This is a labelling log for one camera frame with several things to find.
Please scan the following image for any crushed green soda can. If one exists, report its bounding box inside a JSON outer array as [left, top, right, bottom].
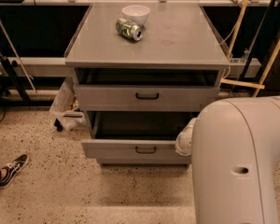
[[116, 18, 142, 41]]

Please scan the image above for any black and white sneaker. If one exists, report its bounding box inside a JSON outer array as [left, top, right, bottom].
[[0, 154, 29, 188]]

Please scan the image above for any clear plastic bag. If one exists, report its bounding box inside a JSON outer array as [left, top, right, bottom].
[[49, 77, 86, 132]]

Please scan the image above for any black tripod stand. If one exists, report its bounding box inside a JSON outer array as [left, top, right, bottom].
[[0, 51, 31, 105]]

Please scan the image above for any grey top drawer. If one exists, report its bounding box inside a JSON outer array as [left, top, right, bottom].
[[74, 85, 219, 112]]

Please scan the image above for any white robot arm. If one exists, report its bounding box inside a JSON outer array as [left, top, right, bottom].
[[175, 96, 280, 224]]

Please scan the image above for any grey drawer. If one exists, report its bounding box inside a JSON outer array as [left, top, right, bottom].
[[81, 111, 195, 165], [74, 85, 219, 112]]

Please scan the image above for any white bowl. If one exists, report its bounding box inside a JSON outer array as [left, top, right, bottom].
[[122, 5, 150, 26]]

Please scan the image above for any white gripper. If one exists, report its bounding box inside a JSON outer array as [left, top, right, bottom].
[[175, 118, 196, 156]]

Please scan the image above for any grey drawer cabinet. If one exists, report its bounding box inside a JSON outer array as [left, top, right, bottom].
[[64, 2, 231, 170]]

